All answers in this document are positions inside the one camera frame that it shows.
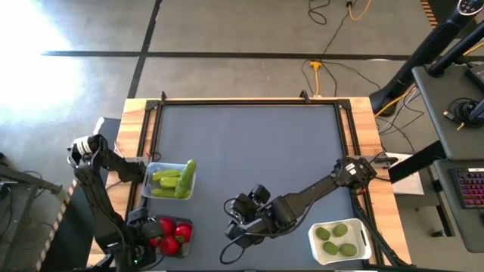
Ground black desk leg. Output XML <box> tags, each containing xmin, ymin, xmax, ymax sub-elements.
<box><xmin>388</xmin><ymin>140</ymin><xmax>448</xmax><ymax>184</ymax></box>

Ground dark grey box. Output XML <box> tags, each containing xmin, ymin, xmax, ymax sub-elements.
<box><xmin>93</xmin><ymin>116</ymin><xmax>123</xmax><ymax>150</ymax></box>

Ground yellow power plug cable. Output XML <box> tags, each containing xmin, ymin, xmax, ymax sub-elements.
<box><xmin>309</xmin><ymin>60</ymin><xmax>323</xmax><ymax>96</ymax></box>

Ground black stand legs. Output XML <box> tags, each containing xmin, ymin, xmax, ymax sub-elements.
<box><xmin>0</xmin><ymin>152</ymin><xmax>64</xmax><ymax>194</ymax></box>

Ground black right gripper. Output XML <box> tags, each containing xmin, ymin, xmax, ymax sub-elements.
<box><xmin>225</xmin><ymin>184</ymin><xmax>287</xmax><ymax>245</ymax></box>

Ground yellow floor cable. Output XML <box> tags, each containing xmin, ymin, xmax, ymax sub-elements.
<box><xmin>346</xmin><ymin>0</ymin><xmax>374</xmax><ymax>22</ymax></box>

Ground backlit black keyboard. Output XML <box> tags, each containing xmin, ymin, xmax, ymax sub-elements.
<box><xmin>448</xmin><ymin>167</ymin><xmax>484</xmax><ymax>210</ymax></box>

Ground white plastic basket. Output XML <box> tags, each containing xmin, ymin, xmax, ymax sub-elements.
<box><xmin>308</xmin><ymin>218</ymin><xmax>374</xmax><ymax>266</ymax></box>

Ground long dark green cucumber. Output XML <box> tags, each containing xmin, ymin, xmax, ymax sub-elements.
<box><xmin>173</xmin><ymin>159</ymin><xmax>197</xmax><ymax>199</ymax></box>

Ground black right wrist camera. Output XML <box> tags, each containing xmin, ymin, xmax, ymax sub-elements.
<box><xmin>231</xmin><ymin>193</ymin><xmax>258</xmax><ymax>222</ymax></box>

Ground grey table mat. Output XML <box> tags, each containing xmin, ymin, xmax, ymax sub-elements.
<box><xmin>145</xmin><ymin>104</ymin><xmax>366</xmax><ymax>271</ymax></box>

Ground long black floor cable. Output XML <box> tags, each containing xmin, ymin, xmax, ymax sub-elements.
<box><xmin>321</xmin><ymin>3</ymin><xmax>355</xmax><ymax>56</ymax></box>

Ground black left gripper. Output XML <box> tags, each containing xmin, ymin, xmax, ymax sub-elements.
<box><xmin>126</xmin><ymin>206</ymin><xmax>164</xmax><ymax>267</ymax></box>

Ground clear plastic bin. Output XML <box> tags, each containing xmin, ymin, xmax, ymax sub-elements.
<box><xmin>147</xmin><ymin>215</ymin><xmax>194</xmax><ymax>260</ymax></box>
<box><xmin>141</xmin><ymin>161</ymin><xmax>197</xmax><ymax>202</ymax></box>

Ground black looped floor cable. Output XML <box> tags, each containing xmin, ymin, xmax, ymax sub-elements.
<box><xmin>307</xmin><ymin>0</ymin><xmax>332</xmax><ymax>26</ymax></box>

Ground white flat box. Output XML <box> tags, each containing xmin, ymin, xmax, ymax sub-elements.
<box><xmin>384</xmin><ymin>152</ymin><xmax>425</xmax><ymax>196</ymax></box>

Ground black keyboard shelf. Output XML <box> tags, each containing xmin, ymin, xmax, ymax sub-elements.
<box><xmin>433</xmin><ymin>158</ymin><xmax>484</xmax><ymax>254</ymax></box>

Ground black side desk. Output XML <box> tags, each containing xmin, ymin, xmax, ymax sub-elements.
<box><xmin>411</xmin><ymin>62</ymin><xmax>484</xmax><ymax>162</ymax></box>

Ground coiled black cable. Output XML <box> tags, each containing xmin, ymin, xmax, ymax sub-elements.
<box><xmin>444</xmin><ymin>97</ymin><xmax>482</xmax><ymax>128</ymax></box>

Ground black smooth pole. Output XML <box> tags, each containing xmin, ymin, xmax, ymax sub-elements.
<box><xmin>428</xmin><ymin>20</ymin><xmax>484</xmax><ymax>76</ymax></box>

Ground black floor mat striped edge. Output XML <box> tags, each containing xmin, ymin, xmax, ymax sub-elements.
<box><xmin>34</xmin><ymin>157</ymin><xmax>114</xmax><ymax>272</ymax></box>

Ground black ribbed stand pole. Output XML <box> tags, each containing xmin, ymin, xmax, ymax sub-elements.
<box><xmin>368</xmin><ymin>0</ymin><xmax>484</xmax><ymax>117</ymax></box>

